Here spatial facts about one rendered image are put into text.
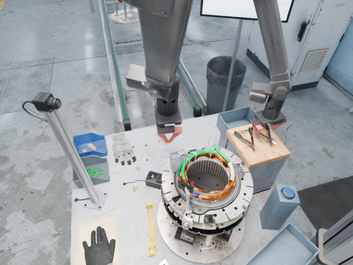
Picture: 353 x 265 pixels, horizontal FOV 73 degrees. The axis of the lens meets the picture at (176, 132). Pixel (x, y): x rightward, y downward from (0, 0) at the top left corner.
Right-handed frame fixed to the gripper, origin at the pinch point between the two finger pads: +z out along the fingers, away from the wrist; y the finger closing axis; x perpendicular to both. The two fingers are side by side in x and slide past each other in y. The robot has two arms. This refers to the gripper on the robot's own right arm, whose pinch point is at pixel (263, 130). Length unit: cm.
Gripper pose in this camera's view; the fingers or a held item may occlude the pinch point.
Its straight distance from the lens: 107.3
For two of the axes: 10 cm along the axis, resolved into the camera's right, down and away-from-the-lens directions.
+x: 3.2, 7.1, -6.3
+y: -9.5, 2.5, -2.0
